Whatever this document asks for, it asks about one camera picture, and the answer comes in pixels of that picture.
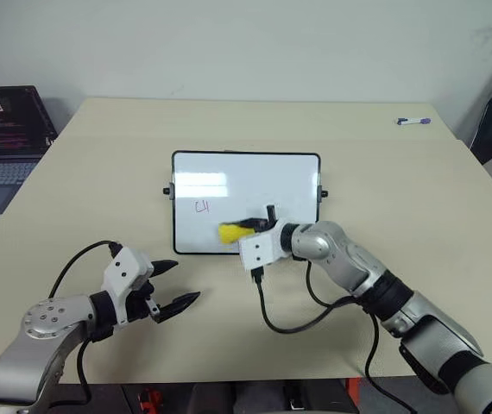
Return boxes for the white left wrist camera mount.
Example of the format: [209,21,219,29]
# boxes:
[100,245,155,325]

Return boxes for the yellow sponge eraser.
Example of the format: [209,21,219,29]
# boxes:
[217,222,256,246]

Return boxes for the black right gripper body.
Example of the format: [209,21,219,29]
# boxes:
[251,205,281,232]

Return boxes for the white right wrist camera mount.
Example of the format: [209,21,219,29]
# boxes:
[238,219,293,273]

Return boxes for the black framed small whiteboard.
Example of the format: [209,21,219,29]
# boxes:
[161,150,330,256]

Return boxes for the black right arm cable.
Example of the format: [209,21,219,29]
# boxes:
[249,258,422,414]

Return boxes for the open dark laptop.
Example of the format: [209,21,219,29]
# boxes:
[0,85,60,216]

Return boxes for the red black bracket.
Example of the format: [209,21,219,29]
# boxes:
[139,386,161,414]

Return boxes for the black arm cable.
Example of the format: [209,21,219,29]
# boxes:
[249,258,422,414]
[49,240,124,405]

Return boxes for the red metal strip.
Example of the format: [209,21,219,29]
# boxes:
[344,377,362,414]

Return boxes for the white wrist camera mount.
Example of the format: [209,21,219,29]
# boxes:
[238,219,293,273]
[100,245,155,325]

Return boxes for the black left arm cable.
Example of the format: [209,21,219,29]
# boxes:
[49,240,124,405]

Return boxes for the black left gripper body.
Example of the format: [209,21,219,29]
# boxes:
[125,278,163,324]

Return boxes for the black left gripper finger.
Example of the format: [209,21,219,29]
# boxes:
[150,259,180,279]
[159,291,202,324]

